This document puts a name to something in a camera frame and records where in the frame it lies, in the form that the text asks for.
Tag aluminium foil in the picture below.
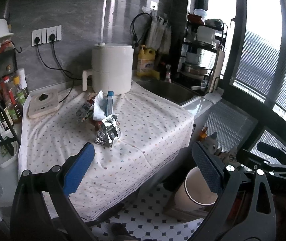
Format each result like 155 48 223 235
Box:
95 114 121 147

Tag white plastic bag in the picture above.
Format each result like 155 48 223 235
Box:
93 91 107 121

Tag blue medicine box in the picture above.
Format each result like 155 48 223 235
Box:
106 91 114 116

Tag white trash bin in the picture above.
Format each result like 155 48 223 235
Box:
174 167 218 212

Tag white kitchen scale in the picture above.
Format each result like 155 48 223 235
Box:
28 89 60 119

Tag steel kitchen sink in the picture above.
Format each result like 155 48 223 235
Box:
138 81 198 106

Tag dotted white tablecloth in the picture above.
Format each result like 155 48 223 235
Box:
18 80 196 220

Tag white plastic tray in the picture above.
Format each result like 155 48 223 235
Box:
0 130 19 168

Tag condiment bottles on rack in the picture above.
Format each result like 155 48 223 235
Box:
0 65 29 129

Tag white cutting board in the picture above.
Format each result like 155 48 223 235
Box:
208 50 225 93

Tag white air fryer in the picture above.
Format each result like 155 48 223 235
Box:
82 42 134 95

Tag yellow detergent bottle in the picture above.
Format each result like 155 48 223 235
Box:
136 45 156 77

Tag black dish rack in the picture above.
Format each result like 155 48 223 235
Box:
177 9 228 95

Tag hanging plastic bags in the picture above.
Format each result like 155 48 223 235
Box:
146 16 172 54

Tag black power cable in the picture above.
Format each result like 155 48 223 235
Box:
35 39 84 103

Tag white wall socket plate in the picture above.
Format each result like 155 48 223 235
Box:
31 25 62 46

